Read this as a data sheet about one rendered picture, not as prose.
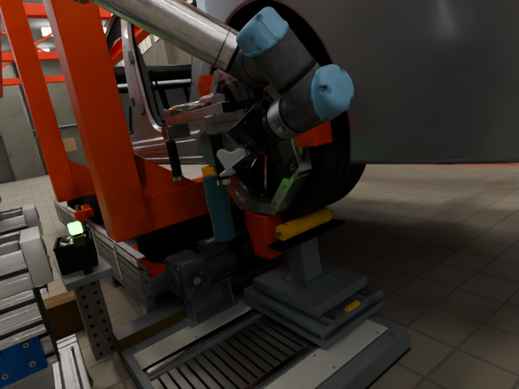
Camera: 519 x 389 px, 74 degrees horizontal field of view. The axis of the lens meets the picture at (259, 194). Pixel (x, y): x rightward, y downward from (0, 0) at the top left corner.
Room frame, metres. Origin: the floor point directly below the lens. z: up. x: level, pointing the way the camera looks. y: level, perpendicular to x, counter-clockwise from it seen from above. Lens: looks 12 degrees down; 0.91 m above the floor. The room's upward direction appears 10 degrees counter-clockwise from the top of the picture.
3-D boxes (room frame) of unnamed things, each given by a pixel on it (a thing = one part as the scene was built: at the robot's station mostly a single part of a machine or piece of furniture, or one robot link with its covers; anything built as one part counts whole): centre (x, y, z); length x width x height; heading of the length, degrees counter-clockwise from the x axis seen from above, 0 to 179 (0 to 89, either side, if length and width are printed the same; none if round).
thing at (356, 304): (1.39, -0.14, 0.13); 0.50 x 0.36 x 0.10; 35
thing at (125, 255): (2.55, 1.28, 0.28); 2.47 x 0.09 x 0.22; 35
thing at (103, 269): (1.43, 0.82, 0.44); 0.43 x 0.17 x 0.03; 35
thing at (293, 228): (1.25, -0.15, 0.51); 0.29 x 0.06 x 0.06; 125
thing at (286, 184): (1.29, 0.00, 0.85); 0.54 x 0.07 x 0.54; 35
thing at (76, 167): (3.27, 1.42, 0.69); 0.52 x 0.17 x 0.35; 125
